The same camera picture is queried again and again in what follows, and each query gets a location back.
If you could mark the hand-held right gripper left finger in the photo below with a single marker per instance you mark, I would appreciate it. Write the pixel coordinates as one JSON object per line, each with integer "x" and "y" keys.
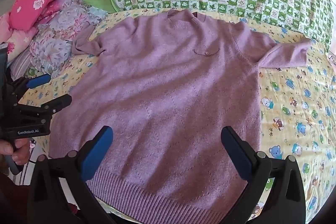
{"x": 96, "y": 154}

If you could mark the pastel floral cloth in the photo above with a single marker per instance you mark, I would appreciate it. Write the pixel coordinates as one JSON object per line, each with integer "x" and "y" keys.
{"x": 57, "y": 35}

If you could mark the person's left hand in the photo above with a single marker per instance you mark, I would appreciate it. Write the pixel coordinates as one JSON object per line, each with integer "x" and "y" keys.
{"x": 22, "y": 151}

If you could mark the yellow bear print blanket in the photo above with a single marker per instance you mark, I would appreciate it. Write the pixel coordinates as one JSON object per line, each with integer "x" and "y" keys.
{"x": 294, "y": 108}

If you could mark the person's dark red clothing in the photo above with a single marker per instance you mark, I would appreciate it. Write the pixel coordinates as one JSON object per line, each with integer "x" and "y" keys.
{"x": 13, "y": 200}

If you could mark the pink floral quilt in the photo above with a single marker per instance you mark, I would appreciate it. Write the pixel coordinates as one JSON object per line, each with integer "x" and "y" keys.
{"x": 34, "y": 1}

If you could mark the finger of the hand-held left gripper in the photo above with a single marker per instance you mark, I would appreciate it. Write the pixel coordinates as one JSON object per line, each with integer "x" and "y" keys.
{"x": 39, "y": 81}
{"x": 60, "y": 102}

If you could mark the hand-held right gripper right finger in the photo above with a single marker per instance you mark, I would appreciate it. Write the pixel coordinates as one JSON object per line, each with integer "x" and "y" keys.
{"x": 239, "y": 157}

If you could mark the purple knit sweater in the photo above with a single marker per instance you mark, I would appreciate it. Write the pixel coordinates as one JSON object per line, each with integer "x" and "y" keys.
{"x": 168, "y": 82}

